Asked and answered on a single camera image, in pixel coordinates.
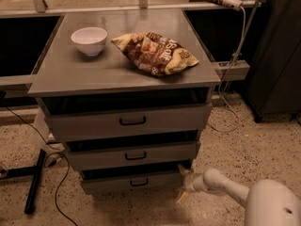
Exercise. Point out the grey metal frame rail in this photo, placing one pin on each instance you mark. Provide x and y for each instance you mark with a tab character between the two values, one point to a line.
236	72

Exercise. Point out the grey drawer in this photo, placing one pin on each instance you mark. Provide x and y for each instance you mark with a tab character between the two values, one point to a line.
116	157
75	127
121	183

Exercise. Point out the white ceramic bowl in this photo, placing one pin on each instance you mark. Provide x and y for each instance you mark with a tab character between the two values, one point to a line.
89	40

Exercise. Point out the grey bottom drawer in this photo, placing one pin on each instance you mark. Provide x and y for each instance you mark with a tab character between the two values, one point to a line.
121	183

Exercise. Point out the grey top drawer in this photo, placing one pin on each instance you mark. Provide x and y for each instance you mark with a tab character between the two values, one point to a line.
75	127

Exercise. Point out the black floor bar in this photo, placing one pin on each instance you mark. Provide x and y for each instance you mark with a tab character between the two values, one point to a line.
30	202

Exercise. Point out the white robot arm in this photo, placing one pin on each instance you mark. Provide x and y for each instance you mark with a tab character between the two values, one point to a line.
266	203

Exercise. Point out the brown yellow chip bag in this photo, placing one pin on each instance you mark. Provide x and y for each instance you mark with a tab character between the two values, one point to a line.
155	54

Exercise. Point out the dark cabinet right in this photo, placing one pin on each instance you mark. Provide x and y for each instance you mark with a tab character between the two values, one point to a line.
273	84

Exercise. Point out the grey middle drawer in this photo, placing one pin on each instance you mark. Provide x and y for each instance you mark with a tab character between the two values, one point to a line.
116	157

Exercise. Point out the grey drawer cabinet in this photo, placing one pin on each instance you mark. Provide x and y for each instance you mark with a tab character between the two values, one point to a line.
70	83

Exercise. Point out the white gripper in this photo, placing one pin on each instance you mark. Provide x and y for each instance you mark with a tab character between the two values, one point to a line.
188	184

